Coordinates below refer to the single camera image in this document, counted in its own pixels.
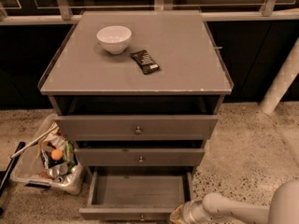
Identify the white diagonal pole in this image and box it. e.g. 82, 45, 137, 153
260, 38, 299, 114

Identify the white ceramic bowl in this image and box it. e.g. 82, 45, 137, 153
96, 26, 132, 54

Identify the black flat bar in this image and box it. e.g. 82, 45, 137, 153
0, 142, 25, 197

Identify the grey drawer cabinet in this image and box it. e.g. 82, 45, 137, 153
39, 11, 233, 172

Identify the black snack bar packet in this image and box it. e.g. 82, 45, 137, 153
130, 49, 160, 75

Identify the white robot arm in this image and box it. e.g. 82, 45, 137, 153
170, 180, 299, 224

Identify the metal railing frame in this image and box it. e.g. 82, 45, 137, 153
0, 0, 299, 25

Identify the green snack packet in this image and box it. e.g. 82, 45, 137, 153
64, 142, 76, 169

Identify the white stick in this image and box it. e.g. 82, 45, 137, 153
10, 124, 58, 159

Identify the grey drawer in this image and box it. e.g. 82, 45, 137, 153
54, 115, 218, 141
75, 141, 205, 166
79, 167, 192, 223

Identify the grey top drawer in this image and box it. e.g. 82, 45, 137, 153
54, 115, 218, 141

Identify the orange ball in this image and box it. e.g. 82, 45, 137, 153
50, 149, 63, 161

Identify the grey middle drawer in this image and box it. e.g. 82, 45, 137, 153
75, 141, 205, 166

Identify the grey bottom drawer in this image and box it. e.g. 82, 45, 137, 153
79, 167, 192, 223

